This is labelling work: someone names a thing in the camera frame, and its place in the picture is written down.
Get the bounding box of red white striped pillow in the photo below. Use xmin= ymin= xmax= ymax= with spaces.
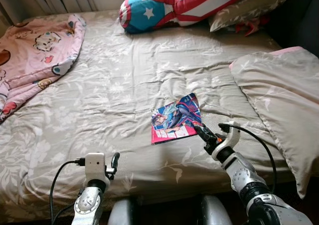
xmin=173 ymin=0 xmax=250 ymax=27

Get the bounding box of colourful comic book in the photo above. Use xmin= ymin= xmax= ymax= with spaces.
xmin=151 ymin=92 xmax=203 ymax=145

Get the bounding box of silver left robot leg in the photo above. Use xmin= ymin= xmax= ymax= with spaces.
xmin=107 ymin=197 xmax=141 ymax=225

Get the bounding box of red plush toy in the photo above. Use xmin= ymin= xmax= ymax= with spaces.
xmin=234 ymin=15 xmax=270 ymax=36

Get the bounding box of bed with beige floral sheet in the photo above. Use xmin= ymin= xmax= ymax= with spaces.
xmin=0 ymin=7 xmax=319 ymax=224

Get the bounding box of silver right robot leg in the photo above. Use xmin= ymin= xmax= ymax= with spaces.
xmin=199 ymin=195 xmax=235 ymax=225

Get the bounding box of silver robot leg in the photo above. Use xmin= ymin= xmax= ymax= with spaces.
xmin=199 ymin=195 xmax=235 ymax=225
xmin=107 ymin=197 xmax=141 ymax=225

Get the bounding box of small beige floral pillow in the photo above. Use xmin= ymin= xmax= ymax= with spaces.
xmin=208 ymin=0 xmax=288 ymax=33

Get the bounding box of large beige floral pillow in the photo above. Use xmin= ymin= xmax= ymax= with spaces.
xmin=229 ymin=46 xmax=319 ymax=199

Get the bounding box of pink cartoon print blanket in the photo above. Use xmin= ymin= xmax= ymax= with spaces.
xmin=0 ymin=13 xmax=87 ymax=124

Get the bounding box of dark grey upholstered furniture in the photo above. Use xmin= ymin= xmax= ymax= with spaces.
xmin=268 ymin=0 xmax=319 ymax=57

